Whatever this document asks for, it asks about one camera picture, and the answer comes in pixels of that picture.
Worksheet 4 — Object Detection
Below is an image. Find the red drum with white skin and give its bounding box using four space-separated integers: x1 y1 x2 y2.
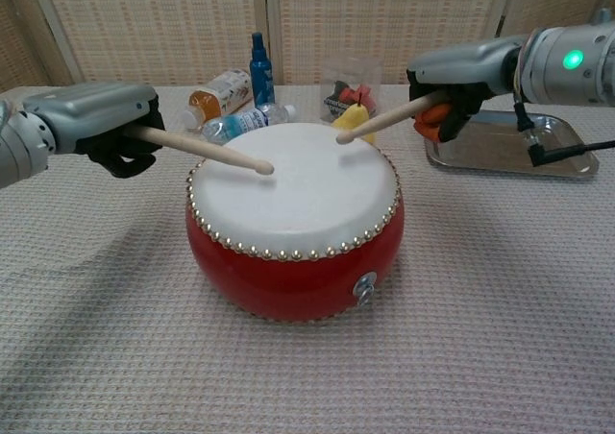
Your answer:
184 121 406 324

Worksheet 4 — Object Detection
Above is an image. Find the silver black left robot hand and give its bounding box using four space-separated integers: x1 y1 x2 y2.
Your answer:
21 82 167 179

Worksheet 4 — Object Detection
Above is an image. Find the rectangular steel tray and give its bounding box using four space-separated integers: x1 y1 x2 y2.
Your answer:
425 109 601 181

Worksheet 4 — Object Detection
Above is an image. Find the yellow pear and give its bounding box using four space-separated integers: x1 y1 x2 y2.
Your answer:
331 92 377 145

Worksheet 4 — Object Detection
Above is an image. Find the blue spray bottle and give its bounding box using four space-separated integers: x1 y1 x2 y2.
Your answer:
248 31 277 109

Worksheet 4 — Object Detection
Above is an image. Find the beige woven tablecloth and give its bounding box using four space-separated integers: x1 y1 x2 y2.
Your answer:
0 84 615 434

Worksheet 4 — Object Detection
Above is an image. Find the orange tea bottle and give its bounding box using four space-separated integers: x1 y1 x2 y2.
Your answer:
181 68 255 132

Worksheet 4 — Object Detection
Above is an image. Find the wooden drumstick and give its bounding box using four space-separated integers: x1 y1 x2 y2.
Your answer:
138 126 276 176
335 90 441 146

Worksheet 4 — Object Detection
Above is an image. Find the clear water bottle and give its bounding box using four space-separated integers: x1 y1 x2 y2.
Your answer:
201 103 298 155

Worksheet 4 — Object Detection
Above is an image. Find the clear plastic box with items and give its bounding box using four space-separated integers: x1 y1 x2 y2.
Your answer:
319 55 383 123

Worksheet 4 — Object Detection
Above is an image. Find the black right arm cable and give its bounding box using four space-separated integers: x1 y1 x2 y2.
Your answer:
512 98 615 167

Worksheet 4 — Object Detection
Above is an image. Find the silver orange-tipped right robot hand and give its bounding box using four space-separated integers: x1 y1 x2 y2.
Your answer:
406 35 529 145

